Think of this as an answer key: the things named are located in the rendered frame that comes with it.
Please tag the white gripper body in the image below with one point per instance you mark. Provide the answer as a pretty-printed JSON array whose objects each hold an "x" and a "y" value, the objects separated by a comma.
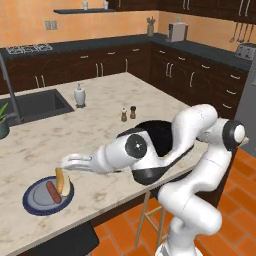
[{"x": 76, "y": 162}]

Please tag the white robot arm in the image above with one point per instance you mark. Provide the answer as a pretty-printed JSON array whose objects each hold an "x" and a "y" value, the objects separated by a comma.
[{"x": 196, "y": 203}]

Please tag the yellow hot dog bun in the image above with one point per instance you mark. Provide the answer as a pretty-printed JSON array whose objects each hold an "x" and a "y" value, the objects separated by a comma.
[{"x": 60, "y": 182}]

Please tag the red-brown sausage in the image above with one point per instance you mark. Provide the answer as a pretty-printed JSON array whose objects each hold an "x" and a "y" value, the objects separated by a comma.
[{"x": 53, "y": 192}]

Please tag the blue rimmed grey plate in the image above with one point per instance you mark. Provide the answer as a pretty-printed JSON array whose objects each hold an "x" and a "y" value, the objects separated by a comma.
[{"x": 38, "y": 200}]

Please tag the white soap dispenser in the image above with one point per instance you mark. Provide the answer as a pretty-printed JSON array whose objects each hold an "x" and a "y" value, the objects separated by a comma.
[{"x": 79, "y": 96}]

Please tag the brown salt shaker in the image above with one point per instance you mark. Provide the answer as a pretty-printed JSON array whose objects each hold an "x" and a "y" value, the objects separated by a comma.
[{"x": 124, "y": 115}]

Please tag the dark sink basin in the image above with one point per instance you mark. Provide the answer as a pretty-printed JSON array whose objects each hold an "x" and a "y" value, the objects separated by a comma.
[{"x": 36, "y": 105}]

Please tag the dark brown pepper shaker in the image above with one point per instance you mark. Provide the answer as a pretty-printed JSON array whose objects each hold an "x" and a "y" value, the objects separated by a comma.
[{"x": 133, "y": 112}]

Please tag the black stool seat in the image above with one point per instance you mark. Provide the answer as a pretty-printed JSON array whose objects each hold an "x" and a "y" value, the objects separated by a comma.
[{"x": 66, "y": 241}]

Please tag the green potted plant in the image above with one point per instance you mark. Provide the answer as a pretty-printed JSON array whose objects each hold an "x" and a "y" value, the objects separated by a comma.
[{"x": 2, "y": 126}]

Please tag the wooden stool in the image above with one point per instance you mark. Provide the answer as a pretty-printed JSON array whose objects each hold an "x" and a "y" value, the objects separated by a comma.
[{"x": 146, "y": 216}]

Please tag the dark brown base cupboards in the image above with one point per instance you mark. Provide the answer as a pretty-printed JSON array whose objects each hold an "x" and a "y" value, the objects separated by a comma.
[
  {"x": 73, "y": 68},
  {"x": 200, "y": 80}
]

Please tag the grey sink tap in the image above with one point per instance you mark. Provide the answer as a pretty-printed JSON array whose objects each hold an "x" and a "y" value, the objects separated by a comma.
[{"x": 9, "y": 90}]

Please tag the silver hob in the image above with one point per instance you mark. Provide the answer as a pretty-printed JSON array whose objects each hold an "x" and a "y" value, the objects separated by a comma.
[{"x": 29, "y": 48}]

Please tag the grey pot with utensils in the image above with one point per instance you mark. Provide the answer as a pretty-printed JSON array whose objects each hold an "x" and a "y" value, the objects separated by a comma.
[{"x": 150, "y": 28}]

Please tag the beige coffee machine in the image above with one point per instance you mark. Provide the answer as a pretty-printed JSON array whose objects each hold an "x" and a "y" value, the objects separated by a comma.
[{"x": 177, "y": 31}]

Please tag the grey fridge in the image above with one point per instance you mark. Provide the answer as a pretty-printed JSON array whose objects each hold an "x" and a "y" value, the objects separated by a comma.
[{"x": 248, "y": 106}]

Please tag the silver toaster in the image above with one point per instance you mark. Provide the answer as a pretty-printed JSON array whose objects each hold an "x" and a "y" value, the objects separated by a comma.
[{"x": 246, "y": 51}]

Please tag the hanging kitchen tools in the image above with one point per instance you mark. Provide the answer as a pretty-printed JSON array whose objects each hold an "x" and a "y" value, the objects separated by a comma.
[{"x": 241, "y": 31}]

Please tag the grey wall socket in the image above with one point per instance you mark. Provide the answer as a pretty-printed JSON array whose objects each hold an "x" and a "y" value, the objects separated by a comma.
[{"x": 51, "y": 25}]

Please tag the dark wall shelf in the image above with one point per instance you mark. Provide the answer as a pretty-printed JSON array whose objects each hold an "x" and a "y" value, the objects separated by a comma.
[{"x": 83, "y": 11}]

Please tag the dark brown wall cupboards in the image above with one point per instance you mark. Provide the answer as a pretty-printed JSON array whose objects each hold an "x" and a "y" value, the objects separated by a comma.
[{"x": 200, "y": 8}]

